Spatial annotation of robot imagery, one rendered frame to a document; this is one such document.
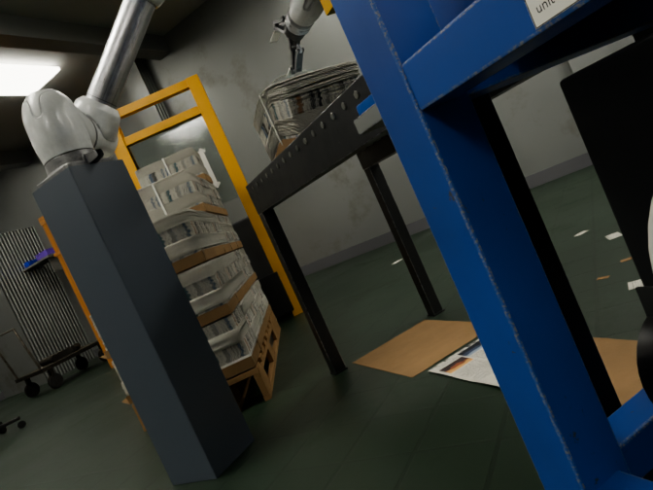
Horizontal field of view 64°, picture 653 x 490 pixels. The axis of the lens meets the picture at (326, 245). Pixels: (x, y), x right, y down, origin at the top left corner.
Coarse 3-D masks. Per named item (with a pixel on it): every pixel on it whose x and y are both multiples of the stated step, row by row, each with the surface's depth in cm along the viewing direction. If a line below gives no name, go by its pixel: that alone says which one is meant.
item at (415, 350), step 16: (432, 320) 212; (400, 336) 210; (416, 336) 201; (432, 336) 192; (448, 336) 184; (464, 336) 177; (384, 352) 200; (400, 352) 191; (416, 352) 183; (432, 352) 176; (448, 352) 170; (384, 368) 181; (400, 368) 174; (416, 368) 168
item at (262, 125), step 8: (256, 112) 196; (264, 112) 189; (256, 120) 199; (264, 120) 191; (256, 128) 203; (264, 128) 195; (264, 136) 198; (272, 136) 190; (264, 144) 201; (272, 144) 193; (272, 152) 196
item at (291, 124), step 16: (336, 64) 173; (352, 64) 176; (288, 80) 166; (304, 80) 169; (320, 80) 171; (336, 80) 178; (352, 80) 179; (272, 96) 177; (288, 96) 167; (304, 96) 170; (320, 96) 173; (336, 96) 175; (288, 112) 171; (304, 112) 171; (320, 112) 173; (288, 128) 175; (304, 128) 172
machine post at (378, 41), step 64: (384, 0) 60; (384, 64) 63; (448, 128) 62; (448, 192) 62; (448, 256) 68; (512, 256) 63; (512, 320) 62; (512, 384) 67; (576, 384) 65; (576, 448) 64
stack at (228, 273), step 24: (168, 216) 200; (192, 216) 216; (216, 216) 290; (168, 240) 201; (192, 240) 201; (216, 240) 247; (216, 264) 216; (240, 264) 298; (192, 288) 202; (216, 288) 203; (240, 312) 231; (264, 312) 307; (216, 336) 204; (240, 336) 204; (264, 336) 265; (240, 360) 205; (264, 360) 230; (240, 384) 240; (264, 384) 205; (240, 408) 207
